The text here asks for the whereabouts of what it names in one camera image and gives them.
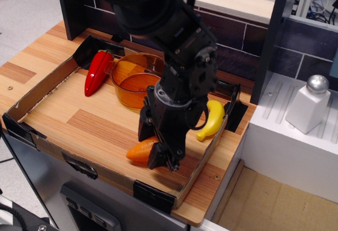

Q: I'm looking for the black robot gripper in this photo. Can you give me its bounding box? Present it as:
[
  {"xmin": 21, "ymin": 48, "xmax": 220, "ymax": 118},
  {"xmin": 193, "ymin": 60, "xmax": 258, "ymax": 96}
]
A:
[{"xmin": 138, "ymin": 85, "xmax": 209, "ymax": 171}]

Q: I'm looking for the orange toy carrot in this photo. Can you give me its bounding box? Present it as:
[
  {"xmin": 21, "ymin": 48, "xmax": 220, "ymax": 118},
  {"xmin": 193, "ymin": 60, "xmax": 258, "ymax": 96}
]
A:
[{"xmin": 126, "ymin": 136, "xmax": 158, "ymax": 162}]

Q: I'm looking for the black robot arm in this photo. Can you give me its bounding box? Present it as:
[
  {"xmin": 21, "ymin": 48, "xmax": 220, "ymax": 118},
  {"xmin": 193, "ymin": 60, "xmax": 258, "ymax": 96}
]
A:
[{"xmin": 105, "ymin": 0, "xmax": 218, "ymax": 171}]

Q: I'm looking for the cardboard fence with black tape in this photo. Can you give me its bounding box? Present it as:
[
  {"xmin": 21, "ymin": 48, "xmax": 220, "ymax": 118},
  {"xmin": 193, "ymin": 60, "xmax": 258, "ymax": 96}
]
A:
[{"xmin": 1, "ymin": 33, "xmax": 256, "ymax": 223}]

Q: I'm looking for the transparent orange plastic pot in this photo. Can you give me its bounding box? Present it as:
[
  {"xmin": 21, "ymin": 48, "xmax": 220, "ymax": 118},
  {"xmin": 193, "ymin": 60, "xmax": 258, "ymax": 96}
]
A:
[{"xmin": 104, "ymin": 53, "xmax": 165, "ymax": 111}]

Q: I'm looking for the yellow toy banana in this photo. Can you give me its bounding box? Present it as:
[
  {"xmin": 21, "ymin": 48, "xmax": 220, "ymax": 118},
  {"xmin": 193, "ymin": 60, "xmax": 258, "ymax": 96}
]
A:
[{"xmin": 196, "ymin": 100, "xmax": 226, "ymax": 141}]

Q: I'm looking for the grey toy oven front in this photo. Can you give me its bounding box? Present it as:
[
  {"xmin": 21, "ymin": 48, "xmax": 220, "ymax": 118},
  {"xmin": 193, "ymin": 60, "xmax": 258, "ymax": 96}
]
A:
[{"xmin": 2, "ymin": 132, "xmax": 190, "ymax": 230}]

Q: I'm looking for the red toy chili pepper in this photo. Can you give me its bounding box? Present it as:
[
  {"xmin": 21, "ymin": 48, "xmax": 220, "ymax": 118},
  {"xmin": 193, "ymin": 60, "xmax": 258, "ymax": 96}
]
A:
[{"xmin": 84, "ymin": 50, "xmax": 114, "ymax": 97}]

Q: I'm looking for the white salt shaker silver cap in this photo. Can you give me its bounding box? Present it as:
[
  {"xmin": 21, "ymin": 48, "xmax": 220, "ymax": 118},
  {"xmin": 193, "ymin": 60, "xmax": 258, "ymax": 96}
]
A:
[{"xmin": 285, "ymin": 74, "xmax": 331, "ymax": 134}]

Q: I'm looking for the white toy sink drainboard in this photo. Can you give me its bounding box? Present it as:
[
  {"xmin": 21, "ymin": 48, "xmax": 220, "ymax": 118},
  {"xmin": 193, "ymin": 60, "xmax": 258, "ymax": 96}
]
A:
[{"xmin": 241, "ymin": 73, "xmax": 337, "ymax": 202}]

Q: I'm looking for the light wooden shelf board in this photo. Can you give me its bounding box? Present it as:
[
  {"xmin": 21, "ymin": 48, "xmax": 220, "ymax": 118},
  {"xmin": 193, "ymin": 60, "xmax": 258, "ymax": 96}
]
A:
[{"xmin": 195, "ymin": 0, "xmax": 274, "ymax": 25}]

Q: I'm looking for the dark grey shelf post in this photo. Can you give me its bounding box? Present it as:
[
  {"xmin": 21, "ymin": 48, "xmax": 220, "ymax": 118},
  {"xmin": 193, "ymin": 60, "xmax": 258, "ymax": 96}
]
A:
[{"xmin": 250, "ymin": 0, "xmax": 294, "ymax": 104}]

